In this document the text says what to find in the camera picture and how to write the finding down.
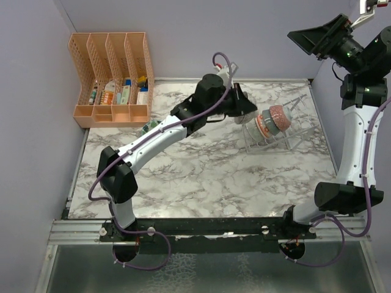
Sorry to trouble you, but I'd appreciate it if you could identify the small bottle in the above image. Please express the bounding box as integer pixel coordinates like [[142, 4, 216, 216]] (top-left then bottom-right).
[[89, 86, 98, 105]]

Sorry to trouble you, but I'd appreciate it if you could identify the green white geometric bowl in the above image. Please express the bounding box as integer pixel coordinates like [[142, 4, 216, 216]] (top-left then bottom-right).
[[245, 118, 265, 145]]

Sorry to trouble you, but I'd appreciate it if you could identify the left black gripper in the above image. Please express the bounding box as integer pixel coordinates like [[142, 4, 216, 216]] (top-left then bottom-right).
[[206, 84, 257, 118]]

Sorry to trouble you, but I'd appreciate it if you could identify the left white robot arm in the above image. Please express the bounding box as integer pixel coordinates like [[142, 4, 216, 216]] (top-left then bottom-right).
[[97, 74, 257, 241]]

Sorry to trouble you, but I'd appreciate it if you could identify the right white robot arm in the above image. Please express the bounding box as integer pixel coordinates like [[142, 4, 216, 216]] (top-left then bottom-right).
[[280, 14, 390, 239]]

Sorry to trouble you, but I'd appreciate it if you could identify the clear wire dish rack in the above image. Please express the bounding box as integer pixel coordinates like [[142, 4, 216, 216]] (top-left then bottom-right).
[[242, 94, 319, 154]]

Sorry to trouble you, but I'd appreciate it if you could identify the green leaf pattern bowl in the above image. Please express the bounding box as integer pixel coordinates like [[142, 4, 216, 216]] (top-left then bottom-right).
[[141, 120, 161, 136]]

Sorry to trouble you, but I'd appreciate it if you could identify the orange floral bowl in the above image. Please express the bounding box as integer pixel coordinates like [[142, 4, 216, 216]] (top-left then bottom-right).
[[255, 114, 271, 139]]

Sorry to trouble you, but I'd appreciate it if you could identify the grey leaf pattern bowl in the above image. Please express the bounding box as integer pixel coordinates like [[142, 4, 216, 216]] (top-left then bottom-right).
[[269, 105, 293, 132]]

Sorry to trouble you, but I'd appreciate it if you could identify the mint green box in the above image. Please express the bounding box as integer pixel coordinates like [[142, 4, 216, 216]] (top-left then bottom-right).
[[119, 85, 131, 105]]

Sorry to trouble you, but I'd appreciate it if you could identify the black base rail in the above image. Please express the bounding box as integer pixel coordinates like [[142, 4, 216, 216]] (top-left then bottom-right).
[[100, 217, 316, 254]]

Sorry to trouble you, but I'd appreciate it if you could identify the yellow black toy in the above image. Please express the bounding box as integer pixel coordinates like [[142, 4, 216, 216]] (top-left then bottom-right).
[[137, 76, 148, 88]]

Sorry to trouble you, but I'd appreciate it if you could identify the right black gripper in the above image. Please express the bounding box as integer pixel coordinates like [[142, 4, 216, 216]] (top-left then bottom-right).
[[288, 13, 367, 74]]

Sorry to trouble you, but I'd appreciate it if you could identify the orange white box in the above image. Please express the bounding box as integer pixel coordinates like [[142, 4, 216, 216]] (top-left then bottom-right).
[[100, 90, 114, 106]]

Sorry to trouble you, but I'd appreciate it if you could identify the brown white geometric bowl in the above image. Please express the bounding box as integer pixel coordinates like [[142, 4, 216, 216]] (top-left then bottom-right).
[[234, 92, 258, 125]]

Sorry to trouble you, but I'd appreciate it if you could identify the pink plastic file organizer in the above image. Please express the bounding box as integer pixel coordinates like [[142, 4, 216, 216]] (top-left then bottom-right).
[[68, 32, 155, 128]]

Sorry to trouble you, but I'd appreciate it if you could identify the blue hexagon red-rim bowl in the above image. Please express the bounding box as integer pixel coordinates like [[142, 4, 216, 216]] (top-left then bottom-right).
[[262, 109, 280, 136]]

